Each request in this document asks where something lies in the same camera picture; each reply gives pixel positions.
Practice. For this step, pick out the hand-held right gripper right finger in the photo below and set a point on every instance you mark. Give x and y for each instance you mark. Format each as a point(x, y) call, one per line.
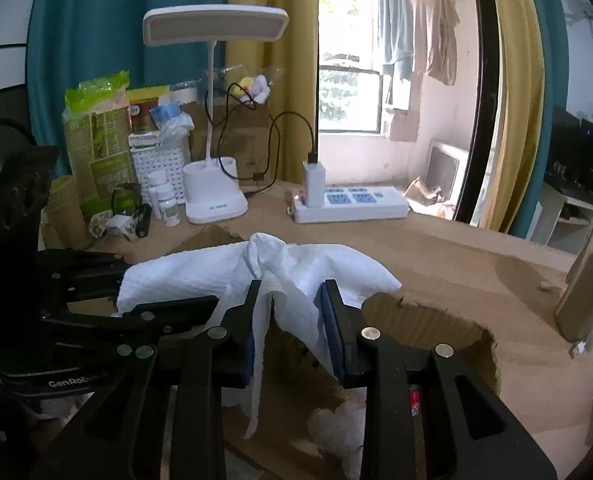
point(332, 335)

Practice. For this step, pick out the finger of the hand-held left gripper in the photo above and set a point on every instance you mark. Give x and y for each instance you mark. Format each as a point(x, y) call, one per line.
point(166, 315)
point(81, 275)

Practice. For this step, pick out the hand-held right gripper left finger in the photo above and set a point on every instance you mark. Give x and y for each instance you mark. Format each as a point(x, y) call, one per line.
point(249, 355)

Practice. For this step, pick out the white paper tissue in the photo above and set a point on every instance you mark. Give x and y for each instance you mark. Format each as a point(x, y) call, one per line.
point(296, 280)

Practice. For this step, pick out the clear plastic wrap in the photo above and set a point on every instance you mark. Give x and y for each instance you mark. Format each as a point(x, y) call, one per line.
point(339, 427)

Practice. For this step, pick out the brown cardboard box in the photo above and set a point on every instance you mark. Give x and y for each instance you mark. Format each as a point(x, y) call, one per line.
point(426, 330)

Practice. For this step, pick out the stack of brown paper cups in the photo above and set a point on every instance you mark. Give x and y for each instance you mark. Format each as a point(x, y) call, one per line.
point(66, 215)

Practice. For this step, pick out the white plug adapter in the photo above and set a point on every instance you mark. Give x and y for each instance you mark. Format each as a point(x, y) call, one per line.
point(121, 225)

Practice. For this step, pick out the black flashlight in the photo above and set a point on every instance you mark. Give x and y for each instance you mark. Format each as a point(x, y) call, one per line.
point(143, 221)

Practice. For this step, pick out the green snack bag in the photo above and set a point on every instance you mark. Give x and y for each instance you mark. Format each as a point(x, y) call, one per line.
point(96, 135)

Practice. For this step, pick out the white power strip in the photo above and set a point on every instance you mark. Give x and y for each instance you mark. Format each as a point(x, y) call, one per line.
point(356, 205)

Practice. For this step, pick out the white perforated box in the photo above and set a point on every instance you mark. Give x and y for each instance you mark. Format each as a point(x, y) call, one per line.
point(164, 160)

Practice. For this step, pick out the white charger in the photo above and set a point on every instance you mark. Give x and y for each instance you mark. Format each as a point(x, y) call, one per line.
point(314, 185)

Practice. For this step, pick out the yellow lid jar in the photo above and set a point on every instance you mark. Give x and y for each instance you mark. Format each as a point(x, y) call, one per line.
point(144, 110)

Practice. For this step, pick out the blue plastic bag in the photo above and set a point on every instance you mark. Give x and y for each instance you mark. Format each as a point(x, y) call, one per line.
point(174, 120)

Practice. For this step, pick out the tall cardboard box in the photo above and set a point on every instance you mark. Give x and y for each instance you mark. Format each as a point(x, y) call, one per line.
point(246, 145)

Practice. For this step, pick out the old grey television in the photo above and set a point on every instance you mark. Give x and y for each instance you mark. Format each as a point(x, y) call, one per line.
point(446, 170)

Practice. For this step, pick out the cardboard sheet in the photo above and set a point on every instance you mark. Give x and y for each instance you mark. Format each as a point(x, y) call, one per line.
point(405, 127)

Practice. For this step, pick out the teal curtain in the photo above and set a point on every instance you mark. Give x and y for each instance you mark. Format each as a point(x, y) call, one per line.
point(126, 20)
point(551, 85)

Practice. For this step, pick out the bag of cotton balls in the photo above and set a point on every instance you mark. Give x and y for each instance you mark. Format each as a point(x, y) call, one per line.
point(256, 87)

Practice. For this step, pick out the white computer desk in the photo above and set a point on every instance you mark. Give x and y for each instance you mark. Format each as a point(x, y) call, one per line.
point(556, 220)

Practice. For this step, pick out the steel tumbler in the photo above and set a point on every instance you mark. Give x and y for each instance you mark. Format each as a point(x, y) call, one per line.
point(588, 280)

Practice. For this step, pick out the white desk lamp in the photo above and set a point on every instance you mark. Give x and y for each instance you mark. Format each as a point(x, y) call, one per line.
point(216, 25)

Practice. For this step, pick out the black monitor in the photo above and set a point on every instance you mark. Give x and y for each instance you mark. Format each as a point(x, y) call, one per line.
point(581, 155)

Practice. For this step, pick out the hanging beige shirt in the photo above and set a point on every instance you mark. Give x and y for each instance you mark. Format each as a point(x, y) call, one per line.
point(441, 40)

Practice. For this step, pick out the hanging blue towel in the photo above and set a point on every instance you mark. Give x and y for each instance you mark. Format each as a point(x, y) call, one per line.
point(395, 25)

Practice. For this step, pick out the black door frame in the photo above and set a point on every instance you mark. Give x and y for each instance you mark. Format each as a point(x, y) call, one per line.
point(488, 110)

